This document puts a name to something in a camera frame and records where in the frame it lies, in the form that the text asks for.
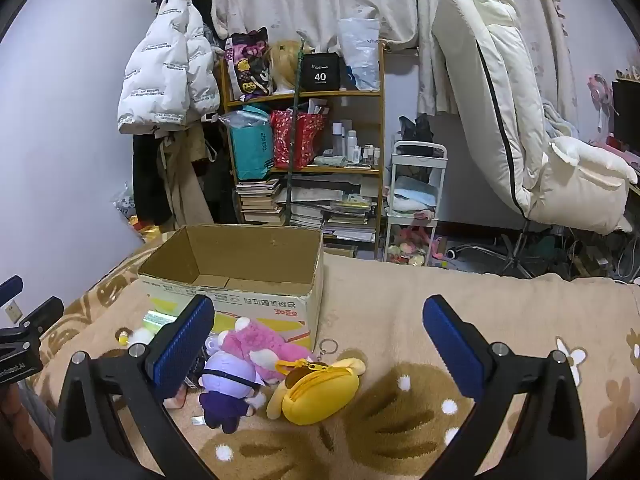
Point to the yellow plush pouch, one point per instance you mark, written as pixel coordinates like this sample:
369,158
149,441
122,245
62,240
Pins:
320,395

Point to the pink plush toy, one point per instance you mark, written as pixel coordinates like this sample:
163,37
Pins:
250,342

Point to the cardboard box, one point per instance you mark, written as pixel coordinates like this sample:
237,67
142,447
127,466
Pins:
280,305

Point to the red gift bag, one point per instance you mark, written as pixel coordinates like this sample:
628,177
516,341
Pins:
305,140

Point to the row of white cosmetic bottles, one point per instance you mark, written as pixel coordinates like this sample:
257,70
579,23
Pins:
352,142

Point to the teal bag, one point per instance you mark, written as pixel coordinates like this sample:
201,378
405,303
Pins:
250,145

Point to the wall outlet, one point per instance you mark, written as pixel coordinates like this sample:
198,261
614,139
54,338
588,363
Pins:
14,311

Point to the black monitor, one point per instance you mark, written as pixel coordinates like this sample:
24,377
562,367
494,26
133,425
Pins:
627,115

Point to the blonde wig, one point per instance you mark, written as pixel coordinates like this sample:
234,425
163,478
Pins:
282,62

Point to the beige hanging coat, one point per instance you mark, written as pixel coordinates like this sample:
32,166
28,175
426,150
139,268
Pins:
185,185

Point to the green pole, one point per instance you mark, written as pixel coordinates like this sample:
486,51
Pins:
292,150

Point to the white trolley cart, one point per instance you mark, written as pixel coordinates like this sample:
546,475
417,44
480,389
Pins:
440,160

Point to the patterned plastic bag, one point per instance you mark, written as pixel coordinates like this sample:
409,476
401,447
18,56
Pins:
125,207

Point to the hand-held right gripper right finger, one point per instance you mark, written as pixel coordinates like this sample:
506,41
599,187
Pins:
452,345

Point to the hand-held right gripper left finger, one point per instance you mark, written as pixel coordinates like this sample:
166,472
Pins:
182,345

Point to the black hanging coat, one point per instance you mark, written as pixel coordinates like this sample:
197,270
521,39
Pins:
147,180

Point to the purple plush doll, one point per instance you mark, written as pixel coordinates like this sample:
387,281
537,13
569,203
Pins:
225,400

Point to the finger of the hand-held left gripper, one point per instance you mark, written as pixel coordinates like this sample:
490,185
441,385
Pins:
10,290
44,312

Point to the green tissue pack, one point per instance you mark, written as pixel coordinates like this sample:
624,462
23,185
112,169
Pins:
157,321

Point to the blue and white cloth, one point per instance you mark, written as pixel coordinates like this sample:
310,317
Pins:
412,195

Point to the pink and black printed bag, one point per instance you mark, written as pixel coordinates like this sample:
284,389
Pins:
247,67

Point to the folded cream mattress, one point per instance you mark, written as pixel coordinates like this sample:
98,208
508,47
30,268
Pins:
500,85

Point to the stack of brown books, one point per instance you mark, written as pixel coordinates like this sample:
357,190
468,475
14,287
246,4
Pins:
257,202

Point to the dark bag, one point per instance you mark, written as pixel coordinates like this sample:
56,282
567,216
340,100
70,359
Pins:
417,127

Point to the white puffer jacket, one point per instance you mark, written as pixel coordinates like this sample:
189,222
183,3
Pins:
165,70

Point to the pile of small pink toys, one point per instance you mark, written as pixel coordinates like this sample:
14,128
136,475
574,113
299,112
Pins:
410,250

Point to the wooden shelf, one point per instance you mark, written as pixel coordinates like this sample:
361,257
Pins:
300,94

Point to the black box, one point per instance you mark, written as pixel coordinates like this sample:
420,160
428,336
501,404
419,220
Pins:
320,72

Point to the clear plastic bag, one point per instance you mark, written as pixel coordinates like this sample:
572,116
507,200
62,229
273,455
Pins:
360,50

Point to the dark hanging jacket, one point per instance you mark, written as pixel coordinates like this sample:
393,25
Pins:
220,180

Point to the pile of books and papers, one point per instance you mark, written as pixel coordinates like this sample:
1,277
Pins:
340,215

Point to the white fluffy plush toy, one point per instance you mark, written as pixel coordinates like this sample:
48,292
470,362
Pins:
137,336

